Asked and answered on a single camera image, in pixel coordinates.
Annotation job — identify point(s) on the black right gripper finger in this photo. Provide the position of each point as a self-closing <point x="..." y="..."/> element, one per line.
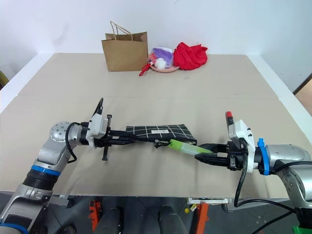
<point x="217" y="148"/>
<point x="214" y="159"/>

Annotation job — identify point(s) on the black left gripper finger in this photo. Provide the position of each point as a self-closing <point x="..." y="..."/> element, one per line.
<point x="122" y="134"/>
<point x="122" y="142"/>

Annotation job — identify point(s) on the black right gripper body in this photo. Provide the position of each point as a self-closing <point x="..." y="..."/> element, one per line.
<point x="235" y="153"/>

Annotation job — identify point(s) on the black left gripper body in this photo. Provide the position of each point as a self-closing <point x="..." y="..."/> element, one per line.
<point x="108" y="126"/>

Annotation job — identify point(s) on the green highlighter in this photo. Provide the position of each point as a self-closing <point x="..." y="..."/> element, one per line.
<point x="187" y="148"/>

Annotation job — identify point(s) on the black white grid pouch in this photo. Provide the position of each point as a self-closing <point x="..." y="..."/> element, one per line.
<point x="168" y="135"/>

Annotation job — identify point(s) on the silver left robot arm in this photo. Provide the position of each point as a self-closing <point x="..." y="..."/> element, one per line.
<point x="46" y="156"/>

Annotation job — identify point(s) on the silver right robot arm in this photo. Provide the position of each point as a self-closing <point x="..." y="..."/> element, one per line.
<point x="292" y="168"/>

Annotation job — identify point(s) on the red capped black marker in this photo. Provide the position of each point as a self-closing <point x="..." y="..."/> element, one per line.
<point x="229" y="122"/>

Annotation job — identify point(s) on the orange clamp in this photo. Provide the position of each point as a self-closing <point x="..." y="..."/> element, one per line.
<point x="95" y="214"/>
<point x="202" y="219"/>

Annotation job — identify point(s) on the brown paper bag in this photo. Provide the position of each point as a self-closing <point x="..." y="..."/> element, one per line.
<point x="125" y="54"/>

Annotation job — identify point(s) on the dark rounded shape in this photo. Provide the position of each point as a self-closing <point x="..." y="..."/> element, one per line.
<point x="115" y="221"/>
<point x="171" y="221"/>

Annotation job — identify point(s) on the pink plate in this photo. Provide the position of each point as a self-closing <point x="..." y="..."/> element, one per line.
<point x="165" y="70"/>

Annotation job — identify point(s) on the white pompom ball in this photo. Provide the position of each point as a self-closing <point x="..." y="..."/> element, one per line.
<point x="161" y="63"/>

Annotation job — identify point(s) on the brown wooden board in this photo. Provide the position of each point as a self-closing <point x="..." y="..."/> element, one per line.
<point x="304" y="95"/>

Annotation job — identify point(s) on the red cloth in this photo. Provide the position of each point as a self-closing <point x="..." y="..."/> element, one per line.
<point x="190" y="57"/>

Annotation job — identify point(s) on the green plastic part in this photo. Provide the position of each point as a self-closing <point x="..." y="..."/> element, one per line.
<point x="302" y="230"/>

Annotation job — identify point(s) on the yellow green object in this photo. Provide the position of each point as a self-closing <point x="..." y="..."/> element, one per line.
<point x="3" y="79"/>

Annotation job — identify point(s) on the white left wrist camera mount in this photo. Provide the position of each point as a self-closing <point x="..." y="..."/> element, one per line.
<point x="97" y="128"/>

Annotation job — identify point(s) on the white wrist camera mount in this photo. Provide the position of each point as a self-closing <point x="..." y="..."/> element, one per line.
<point x="97" y="128"/>
<point x="243" y="132"/>

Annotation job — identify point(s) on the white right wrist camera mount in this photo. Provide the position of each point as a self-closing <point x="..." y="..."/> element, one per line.
<point x="243" y="132"/>

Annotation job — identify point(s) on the white bracket under table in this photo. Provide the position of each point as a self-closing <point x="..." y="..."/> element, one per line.
<point x="209" y="200"/>

